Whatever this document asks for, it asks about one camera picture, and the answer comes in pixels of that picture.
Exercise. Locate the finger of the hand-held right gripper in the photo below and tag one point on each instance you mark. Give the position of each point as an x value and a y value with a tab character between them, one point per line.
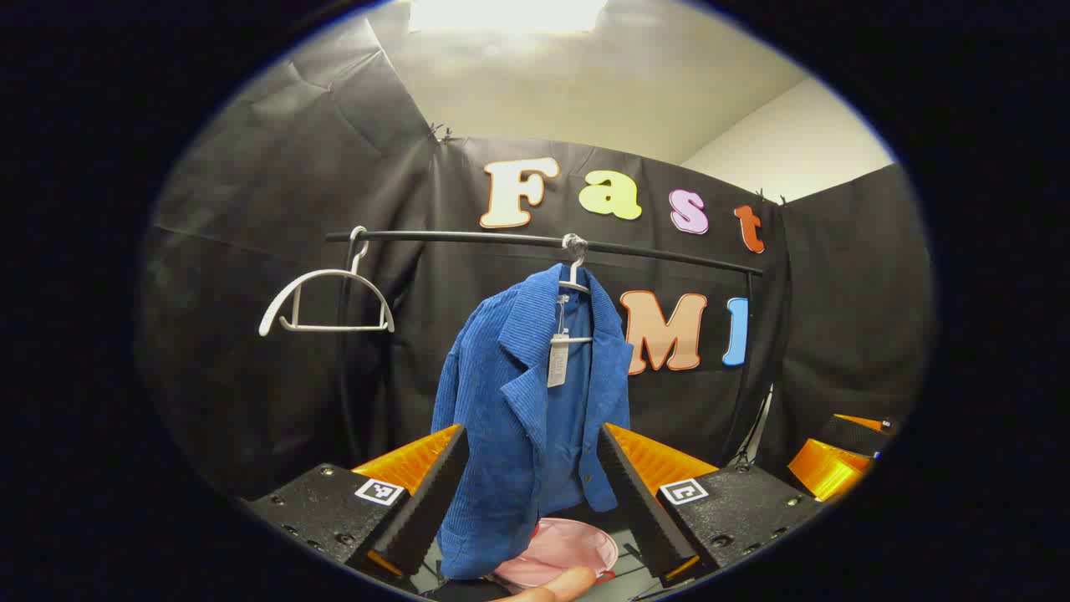
823	468
857	436

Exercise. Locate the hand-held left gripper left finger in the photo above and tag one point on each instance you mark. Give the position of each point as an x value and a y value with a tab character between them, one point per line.
435	493

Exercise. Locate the white plastic hanger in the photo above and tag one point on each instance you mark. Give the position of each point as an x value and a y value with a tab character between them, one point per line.
334	328

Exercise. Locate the pink laundry hamper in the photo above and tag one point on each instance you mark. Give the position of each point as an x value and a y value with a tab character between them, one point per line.
560	548

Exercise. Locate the black backdrop clip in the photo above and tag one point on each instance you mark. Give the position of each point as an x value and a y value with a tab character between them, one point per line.
439	132
769	197

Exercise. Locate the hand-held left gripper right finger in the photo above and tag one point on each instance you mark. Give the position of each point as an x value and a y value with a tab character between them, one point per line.
639	502

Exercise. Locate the white hanger with hook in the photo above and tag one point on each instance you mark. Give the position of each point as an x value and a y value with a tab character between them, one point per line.
573	286

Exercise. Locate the black clothes rack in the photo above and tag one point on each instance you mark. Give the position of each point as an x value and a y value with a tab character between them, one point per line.
468	237

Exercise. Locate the ceiling light panel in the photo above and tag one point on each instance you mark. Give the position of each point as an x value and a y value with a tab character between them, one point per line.
506	12

